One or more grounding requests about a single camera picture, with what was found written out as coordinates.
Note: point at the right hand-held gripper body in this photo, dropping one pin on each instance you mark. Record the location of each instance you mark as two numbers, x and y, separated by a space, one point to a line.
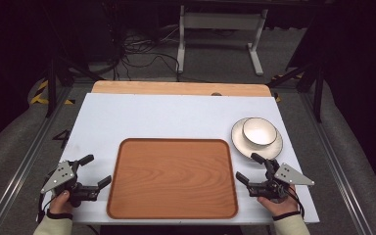
275 184

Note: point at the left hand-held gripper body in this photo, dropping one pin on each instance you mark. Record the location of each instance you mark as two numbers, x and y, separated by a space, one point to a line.
62 174

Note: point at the white dark-rimmed plate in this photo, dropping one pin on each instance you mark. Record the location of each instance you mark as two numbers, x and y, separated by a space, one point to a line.
241 147

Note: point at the white dark-rimmed bowl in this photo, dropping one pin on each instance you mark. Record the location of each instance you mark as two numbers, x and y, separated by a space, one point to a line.
259 132

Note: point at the brown wooden tray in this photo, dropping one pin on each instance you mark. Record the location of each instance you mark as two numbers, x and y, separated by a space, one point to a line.
172 178

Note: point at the person's right hand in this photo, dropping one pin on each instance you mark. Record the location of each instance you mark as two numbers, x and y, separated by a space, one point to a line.
279 206

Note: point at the person's left hand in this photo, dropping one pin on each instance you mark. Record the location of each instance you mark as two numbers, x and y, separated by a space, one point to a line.
59 204

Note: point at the yellow black floor tape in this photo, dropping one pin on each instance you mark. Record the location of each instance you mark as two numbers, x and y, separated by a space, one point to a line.
39 96
279 78

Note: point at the black metal stand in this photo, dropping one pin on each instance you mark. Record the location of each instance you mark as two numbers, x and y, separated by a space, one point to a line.
51 84
318 94

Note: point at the white table mat board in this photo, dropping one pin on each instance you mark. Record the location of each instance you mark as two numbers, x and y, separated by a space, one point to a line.
163 117

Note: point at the wooden table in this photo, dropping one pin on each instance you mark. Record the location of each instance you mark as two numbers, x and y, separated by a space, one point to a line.
176 88

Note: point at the white metal stand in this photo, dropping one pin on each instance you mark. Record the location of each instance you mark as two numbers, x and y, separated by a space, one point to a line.
222 20

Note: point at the aluminium floor rail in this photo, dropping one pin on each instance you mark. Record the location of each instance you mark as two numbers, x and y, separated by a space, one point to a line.
23 166
338 169

